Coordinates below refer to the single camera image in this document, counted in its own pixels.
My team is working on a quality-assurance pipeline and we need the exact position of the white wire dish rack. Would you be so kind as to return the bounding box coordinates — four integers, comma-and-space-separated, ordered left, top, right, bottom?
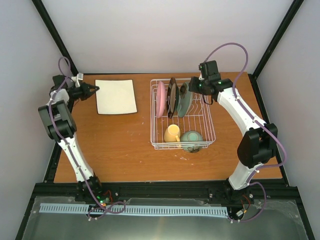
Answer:
150, 78, 216, 150

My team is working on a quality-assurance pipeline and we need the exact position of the black frame post left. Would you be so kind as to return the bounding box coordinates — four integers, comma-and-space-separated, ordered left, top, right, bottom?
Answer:
31, 0, 79, 75

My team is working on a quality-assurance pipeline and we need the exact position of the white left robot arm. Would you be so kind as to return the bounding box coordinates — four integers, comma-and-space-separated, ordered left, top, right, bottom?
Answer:
38, 73, 104, 202

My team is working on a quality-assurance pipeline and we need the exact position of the square grey black-edged plate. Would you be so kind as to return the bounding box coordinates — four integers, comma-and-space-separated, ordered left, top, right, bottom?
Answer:
95, 79, 138, 115

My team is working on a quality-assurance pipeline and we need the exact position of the dark round plate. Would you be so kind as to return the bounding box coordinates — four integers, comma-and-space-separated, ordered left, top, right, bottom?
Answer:
166, 77, 179, 119

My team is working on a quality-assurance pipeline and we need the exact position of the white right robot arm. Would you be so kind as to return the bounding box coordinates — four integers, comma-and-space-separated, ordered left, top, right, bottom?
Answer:
188, 60, 278, 200

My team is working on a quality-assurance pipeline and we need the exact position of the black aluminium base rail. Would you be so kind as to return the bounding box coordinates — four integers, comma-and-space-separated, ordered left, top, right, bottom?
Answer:
32, 179, 300, 208

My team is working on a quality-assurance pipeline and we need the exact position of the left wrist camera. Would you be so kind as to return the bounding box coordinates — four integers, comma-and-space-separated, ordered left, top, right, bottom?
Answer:
70, 72, 84, 88

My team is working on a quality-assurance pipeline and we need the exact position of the teal floral round plate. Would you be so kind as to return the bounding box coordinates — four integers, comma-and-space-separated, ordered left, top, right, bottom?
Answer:
177, 81, 193, 118

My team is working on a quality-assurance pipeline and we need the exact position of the light blue slotted cable duct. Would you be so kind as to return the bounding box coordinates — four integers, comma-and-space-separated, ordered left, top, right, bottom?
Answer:
38, 203, 228, 218

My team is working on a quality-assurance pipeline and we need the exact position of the black frame post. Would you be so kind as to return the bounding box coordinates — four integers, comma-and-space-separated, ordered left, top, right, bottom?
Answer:
251, 0, 305, 77
31, 0, 79, 75

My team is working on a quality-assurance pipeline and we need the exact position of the yellow mug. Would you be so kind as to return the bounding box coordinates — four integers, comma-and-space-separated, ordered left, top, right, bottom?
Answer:
164, 124, 181, 143

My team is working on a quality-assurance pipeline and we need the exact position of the black frame post right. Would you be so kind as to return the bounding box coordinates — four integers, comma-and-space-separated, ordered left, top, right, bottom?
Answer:
251, 0, 305, 77

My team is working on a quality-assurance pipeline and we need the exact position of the mint green bowl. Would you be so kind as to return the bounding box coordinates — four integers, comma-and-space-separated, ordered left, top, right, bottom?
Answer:
180, 130, 203, 153

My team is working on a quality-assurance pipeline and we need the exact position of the pink plate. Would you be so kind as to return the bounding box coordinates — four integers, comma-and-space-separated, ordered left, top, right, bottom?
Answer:
156, 81, 166, 118

